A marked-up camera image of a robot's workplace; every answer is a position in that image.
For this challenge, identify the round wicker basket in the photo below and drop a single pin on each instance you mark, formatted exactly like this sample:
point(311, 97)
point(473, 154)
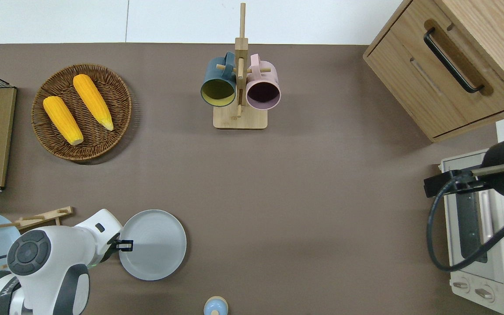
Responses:
point(59, 83)

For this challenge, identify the wooden mug stand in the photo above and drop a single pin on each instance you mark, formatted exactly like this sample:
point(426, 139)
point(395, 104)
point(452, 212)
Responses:
point(239, 120)

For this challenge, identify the pink mug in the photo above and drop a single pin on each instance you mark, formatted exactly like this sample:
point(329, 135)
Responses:
point(267, 76)

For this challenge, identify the brown table mat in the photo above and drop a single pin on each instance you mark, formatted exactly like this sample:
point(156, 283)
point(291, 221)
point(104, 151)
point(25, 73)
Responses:
point(322, 218)

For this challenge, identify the wooden drawer cabinet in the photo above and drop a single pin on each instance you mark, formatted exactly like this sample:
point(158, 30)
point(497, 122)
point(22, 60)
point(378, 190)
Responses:
point(409, 87)

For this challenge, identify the gray round plate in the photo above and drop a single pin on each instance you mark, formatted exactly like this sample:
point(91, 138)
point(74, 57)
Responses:
point(155, 253)

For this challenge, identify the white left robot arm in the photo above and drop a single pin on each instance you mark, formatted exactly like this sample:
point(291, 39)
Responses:
point(59, 271)

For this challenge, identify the yellow corn cob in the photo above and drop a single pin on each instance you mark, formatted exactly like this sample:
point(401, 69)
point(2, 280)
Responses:
point(92, 100)
point(63, 120)

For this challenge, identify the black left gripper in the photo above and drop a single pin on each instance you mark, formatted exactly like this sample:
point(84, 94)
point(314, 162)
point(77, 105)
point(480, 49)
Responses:
point(111, 253)

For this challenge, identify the teal mug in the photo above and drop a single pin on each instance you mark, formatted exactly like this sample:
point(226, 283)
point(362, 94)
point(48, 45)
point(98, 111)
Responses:
point(217, 72)

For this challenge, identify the wooden dish rack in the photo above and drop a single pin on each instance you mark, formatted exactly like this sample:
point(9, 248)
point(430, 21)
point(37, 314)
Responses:
point(46, 216)

